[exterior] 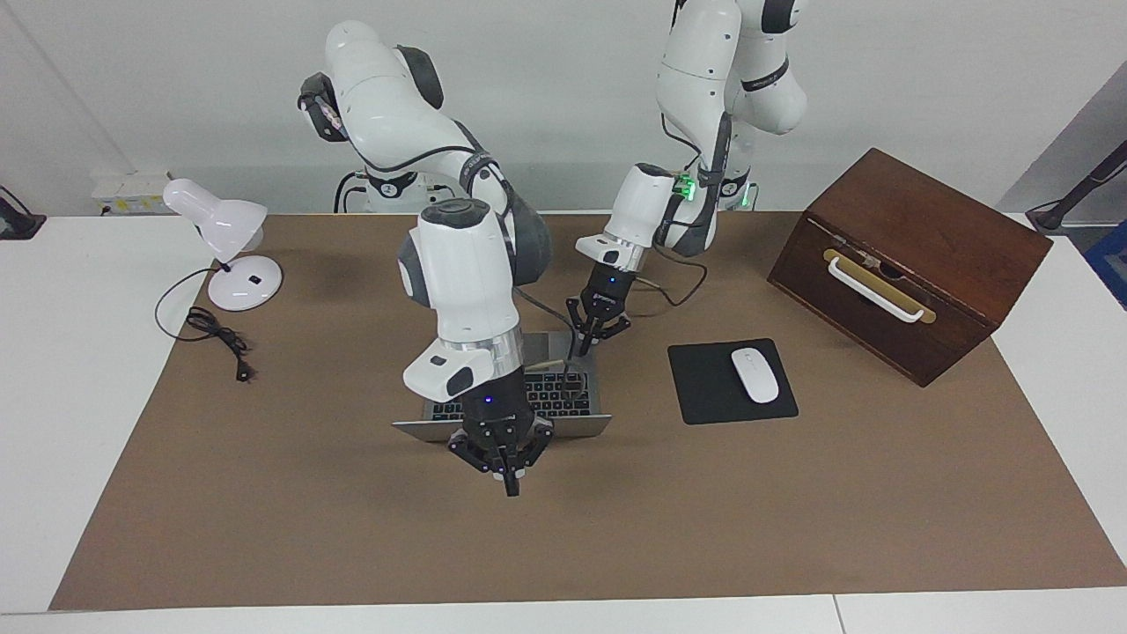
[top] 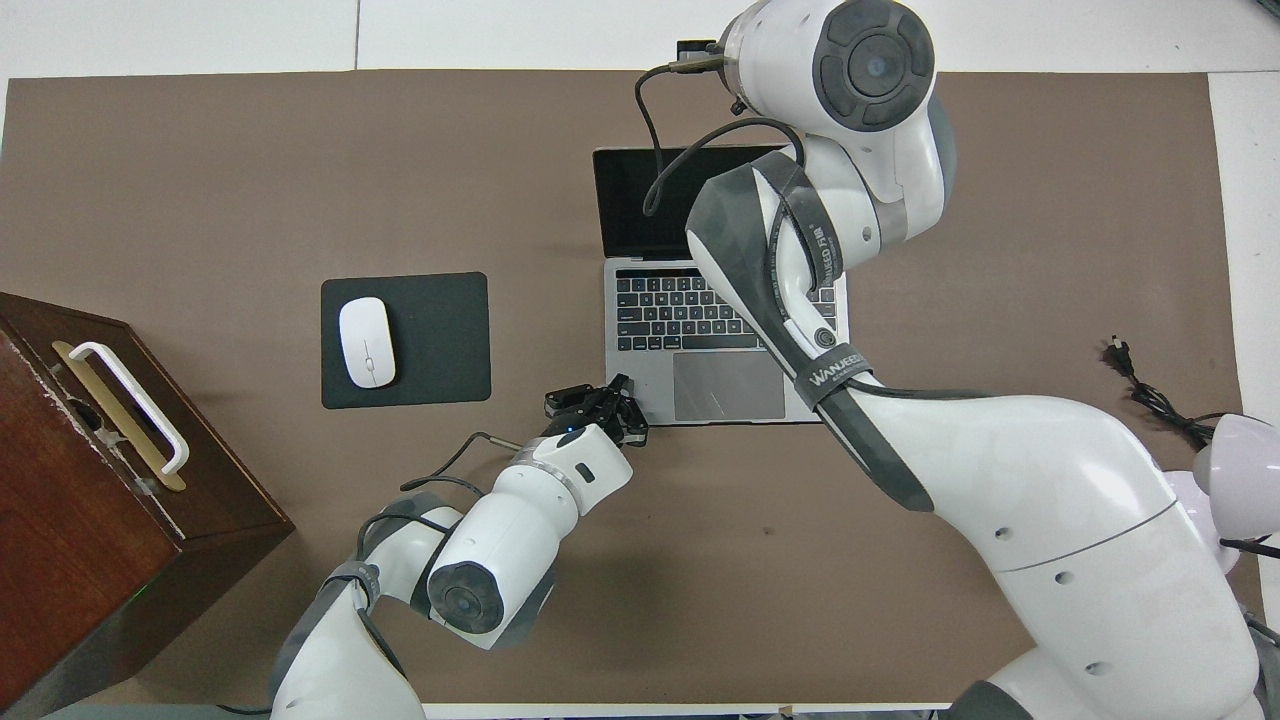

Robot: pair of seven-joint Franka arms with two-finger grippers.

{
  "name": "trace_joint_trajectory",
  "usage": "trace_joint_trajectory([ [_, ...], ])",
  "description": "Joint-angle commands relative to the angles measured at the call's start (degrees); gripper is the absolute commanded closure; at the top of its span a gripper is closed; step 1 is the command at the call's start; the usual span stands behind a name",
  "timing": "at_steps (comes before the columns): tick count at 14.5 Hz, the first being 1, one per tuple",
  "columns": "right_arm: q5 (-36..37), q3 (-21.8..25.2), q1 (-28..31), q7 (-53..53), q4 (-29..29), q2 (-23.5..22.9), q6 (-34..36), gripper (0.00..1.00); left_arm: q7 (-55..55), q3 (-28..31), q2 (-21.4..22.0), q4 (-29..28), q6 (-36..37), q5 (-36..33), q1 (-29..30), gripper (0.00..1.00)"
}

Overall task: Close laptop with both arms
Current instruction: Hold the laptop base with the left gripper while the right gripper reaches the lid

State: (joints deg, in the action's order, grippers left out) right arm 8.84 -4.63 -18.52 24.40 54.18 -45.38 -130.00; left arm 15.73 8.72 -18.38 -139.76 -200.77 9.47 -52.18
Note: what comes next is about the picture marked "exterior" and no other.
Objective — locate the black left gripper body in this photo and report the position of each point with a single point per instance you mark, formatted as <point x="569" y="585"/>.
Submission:
<point x="607" y="291"/>

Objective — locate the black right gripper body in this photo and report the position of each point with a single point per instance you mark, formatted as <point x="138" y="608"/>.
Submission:
<point x="497" y="405"/>

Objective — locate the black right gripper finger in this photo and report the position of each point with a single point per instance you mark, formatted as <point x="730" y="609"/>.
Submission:
<point x="475" y="453"/>
<point x="533" y="445"/>

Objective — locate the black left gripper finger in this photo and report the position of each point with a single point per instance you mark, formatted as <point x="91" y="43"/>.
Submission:
<point x="581" y="324"/>
<point x="615" y="328"/>

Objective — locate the silver grey laptop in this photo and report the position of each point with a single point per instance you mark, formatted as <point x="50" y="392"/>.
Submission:
<point x="590" y="427"/>

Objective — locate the black mouse pad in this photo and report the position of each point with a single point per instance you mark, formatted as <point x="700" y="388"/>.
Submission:
<point x="704" y="387"/>

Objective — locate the brown table mat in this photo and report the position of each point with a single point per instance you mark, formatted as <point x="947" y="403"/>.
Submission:
<point x="352" y="528"/>

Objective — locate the white computer mouse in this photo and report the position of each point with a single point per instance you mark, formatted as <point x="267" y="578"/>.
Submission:
<point x="755" y="377"/>

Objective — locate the white desk lamp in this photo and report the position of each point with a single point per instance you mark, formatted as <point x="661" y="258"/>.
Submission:
<point x="224" y="220"/>

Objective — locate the dark brown wooden box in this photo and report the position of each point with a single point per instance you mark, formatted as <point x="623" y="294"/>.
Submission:
<point x="960" y="255"/>

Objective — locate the white power strip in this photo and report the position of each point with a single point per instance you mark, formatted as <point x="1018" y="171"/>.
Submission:
<point x="128" y="189"/>

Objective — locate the black stand with pole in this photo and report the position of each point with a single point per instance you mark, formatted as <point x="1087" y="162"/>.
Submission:
<point x="1057" y="216"/>

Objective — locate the blue crate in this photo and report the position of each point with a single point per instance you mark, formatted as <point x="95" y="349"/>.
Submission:
<point x="1111" y="264"/>

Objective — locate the black clamp base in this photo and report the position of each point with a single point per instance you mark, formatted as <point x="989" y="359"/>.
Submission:
<point x="18" y="224"/>

